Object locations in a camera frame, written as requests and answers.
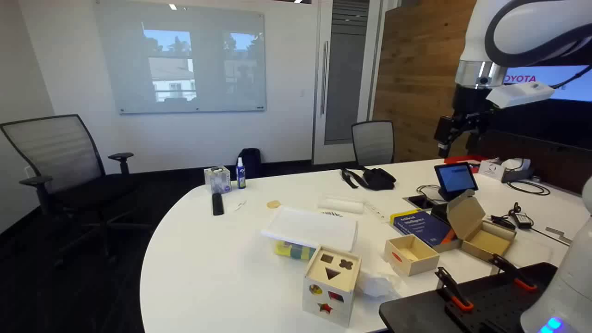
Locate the brown cardboard box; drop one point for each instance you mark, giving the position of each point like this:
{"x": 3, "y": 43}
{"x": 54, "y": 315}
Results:
{"x": 469, "y": 218}

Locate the small open wooden box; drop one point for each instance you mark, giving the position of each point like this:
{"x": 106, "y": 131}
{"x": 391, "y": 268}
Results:
{"x": 415, "y": 259}

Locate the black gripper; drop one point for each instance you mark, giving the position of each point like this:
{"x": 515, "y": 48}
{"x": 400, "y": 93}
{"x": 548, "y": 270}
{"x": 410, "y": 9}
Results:
{"x": 473, "y": 104}

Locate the wall television screen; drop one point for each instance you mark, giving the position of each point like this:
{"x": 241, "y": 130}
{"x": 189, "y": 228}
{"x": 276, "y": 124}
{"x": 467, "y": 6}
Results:
{"x": 574, "y": 85}

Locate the yellow round disc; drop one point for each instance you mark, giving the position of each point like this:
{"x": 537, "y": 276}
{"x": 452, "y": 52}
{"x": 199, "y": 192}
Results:
{"x": 273, "y": 204}

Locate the clear tissue box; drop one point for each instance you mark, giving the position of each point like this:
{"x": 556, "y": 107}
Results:
{"x": 217, "y": 180}

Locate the blue spray bottle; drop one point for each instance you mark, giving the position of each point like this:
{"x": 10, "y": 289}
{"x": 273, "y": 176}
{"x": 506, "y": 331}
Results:
{"x": 241, "y": 176}

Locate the black office chair back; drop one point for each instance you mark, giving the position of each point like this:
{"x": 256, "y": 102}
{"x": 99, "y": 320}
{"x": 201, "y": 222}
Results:
{"x": 373, "y": 143}

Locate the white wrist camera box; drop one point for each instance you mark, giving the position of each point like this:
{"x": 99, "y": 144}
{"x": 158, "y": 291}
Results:
{"x": 521, "y": 94}

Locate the white plastic bag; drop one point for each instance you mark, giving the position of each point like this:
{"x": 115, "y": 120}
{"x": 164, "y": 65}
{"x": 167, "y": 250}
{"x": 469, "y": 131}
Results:
{"x": 378, "y": 281}

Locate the black backpack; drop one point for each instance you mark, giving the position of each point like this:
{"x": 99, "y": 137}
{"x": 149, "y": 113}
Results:
{"x": 251, "y": 161}

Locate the white rolled sheet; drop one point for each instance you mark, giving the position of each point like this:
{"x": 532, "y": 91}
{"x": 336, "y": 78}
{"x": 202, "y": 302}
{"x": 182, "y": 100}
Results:
{"x": 341, "y": 205}

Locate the black tablet on stand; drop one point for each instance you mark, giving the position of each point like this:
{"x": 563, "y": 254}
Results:
{"x": 456, "y": 178}

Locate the black mesh office chair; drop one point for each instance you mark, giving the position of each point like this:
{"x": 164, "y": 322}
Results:
{"x": 58, "y": 159}

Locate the glass whiteboard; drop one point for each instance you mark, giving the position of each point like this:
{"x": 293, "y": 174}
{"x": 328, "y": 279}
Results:
{"x": 186, "y": 61}

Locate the black remote control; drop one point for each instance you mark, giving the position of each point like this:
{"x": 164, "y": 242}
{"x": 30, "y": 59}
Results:
{"x": 217, "y": 204}

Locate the red flat object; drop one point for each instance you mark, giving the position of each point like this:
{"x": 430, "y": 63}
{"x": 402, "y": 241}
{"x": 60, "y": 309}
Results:
{"x": 460, "y": 159}

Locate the yellow flat pad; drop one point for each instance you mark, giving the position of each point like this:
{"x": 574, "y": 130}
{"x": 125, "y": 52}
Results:
{"x": 404, "y": 215}

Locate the wooden shape sorter cube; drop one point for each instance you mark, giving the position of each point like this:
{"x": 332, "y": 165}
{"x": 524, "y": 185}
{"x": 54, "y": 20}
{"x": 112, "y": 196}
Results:
{"x": 330, "y": 289}

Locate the blue book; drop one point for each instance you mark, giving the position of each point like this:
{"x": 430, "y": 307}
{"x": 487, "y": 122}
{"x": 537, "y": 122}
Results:
{"x": 423, "y": 226}

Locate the frosted glass door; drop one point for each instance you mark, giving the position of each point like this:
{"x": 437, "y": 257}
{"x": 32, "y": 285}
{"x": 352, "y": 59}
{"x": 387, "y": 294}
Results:
{"x": 345, "y": 74}

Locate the white grey device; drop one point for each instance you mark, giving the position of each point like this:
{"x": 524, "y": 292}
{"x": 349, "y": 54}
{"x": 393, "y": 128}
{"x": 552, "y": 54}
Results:
{"x": 515, "y": 167}

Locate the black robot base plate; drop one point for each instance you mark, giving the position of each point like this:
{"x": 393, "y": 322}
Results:
{"x": 493, "y": 305}

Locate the white paper stack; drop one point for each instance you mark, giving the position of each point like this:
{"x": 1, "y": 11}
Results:
{"x": 312, "y": 228}

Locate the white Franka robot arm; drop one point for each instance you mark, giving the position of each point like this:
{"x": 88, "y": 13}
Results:
{"x": 524, "y": 24}

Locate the black orange clamp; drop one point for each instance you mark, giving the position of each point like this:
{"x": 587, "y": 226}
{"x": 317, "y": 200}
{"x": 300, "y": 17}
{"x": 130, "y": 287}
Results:
{"x": 456, "y": 289}
{"x": 511, "y": 272}

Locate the yellow green block box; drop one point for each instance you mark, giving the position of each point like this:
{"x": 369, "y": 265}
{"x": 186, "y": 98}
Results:
{"x": 295, "y": 250}

